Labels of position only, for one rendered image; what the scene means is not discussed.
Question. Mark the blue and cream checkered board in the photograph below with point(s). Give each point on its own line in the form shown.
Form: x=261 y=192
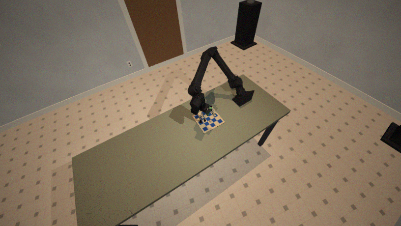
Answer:
x=207 y=126

